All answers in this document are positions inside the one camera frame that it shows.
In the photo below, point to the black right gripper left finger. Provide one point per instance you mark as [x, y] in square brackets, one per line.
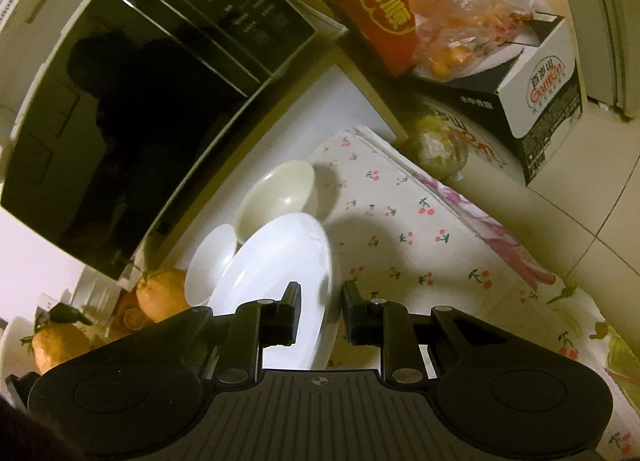
[255, 326]

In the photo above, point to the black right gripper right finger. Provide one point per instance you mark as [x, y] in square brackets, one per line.
[387, 326]

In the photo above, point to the white bowl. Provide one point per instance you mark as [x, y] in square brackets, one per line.
[209, 263]

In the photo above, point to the plain white plate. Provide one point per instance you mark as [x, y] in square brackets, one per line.
[291, 248]

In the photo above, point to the cream bowl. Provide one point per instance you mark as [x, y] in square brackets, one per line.
[288, 188]

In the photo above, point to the cherry print tablecloth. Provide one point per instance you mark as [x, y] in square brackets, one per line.
[402, 235]

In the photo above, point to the large orange citrus fruit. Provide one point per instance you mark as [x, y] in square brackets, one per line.
[160, 294]

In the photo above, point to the large orange with leaves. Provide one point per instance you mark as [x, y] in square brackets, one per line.
[56, 337]

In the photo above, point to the small wrapped yellowish item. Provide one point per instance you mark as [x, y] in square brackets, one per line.
[432, 146]

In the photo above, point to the black white cardboard box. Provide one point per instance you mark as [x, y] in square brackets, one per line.
[529, 96]

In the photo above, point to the white microwave oven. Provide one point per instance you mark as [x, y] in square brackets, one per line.
[108, 107]

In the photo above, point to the plastic bag of fruit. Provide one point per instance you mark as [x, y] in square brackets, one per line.
[457, 37]

